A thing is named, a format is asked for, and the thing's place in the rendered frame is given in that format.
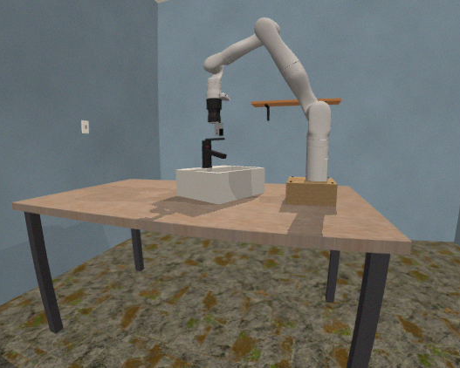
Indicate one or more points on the white rectangular sink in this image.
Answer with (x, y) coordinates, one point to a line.
(219, 184)

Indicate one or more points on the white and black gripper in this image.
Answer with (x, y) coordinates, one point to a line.
(214, 105)

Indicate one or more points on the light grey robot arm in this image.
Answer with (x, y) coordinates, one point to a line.
(319, 112)

